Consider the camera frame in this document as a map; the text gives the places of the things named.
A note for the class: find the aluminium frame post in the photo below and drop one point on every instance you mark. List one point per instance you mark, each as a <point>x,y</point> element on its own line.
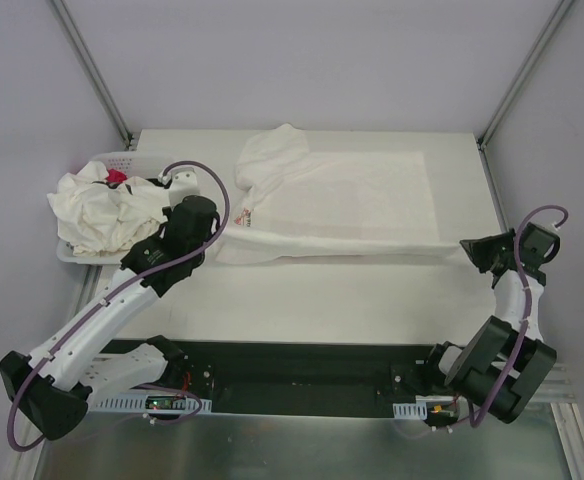
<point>80,48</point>
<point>541,44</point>

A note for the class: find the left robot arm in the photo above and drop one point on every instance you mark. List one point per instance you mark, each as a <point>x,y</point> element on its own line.
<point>60,381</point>

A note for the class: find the left white cable duct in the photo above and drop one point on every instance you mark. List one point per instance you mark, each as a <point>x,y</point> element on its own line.
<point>138,403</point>

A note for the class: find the left aluminium frame post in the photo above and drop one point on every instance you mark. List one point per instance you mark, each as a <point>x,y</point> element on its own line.
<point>80,48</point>

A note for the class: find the white t-shirt pile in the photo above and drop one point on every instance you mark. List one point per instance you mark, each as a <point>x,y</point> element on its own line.
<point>97,217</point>

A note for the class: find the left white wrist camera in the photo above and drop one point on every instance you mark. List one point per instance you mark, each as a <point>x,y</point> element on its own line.
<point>180,182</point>

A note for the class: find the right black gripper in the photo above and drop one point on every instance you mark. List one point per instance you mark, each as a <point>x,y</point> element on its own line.
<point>488,251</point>

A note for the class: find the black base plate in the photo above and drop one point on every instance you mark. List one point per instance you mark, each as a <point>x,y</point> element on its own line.
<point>323,380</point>

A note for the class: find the white plastic laundry basket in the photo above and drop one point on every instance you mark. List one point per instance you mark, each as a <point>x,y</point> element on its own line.
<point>145,164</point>

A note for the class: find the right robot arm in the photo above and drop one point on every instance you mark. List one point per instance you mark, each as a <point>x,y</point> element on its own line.
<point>507,360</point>

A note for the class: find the aluminium front rail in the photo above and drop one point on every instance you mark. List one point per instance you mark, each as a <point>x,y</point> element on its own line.
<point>556,387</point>

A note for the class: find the pink t-shirt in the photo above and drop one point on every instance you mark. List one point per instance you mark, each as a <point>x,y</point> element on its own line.
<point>115,176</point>

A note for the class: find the right aluminium frame post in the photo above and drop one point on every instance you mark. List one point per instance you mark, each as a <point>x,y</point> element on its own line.
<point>541,44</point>

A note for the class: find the right white cable duct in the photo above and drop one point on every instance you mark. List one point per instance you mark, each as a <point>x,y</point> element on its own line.
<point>410,411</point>

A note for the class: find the white cable duct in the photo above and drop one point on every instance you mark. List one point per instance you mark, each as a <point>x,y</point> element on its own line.
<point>410,411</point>
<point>138,403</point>

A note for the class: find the white red-print t-shirt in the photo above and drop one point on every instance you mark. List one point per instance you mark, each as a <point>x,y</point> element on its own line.
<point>301,203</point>

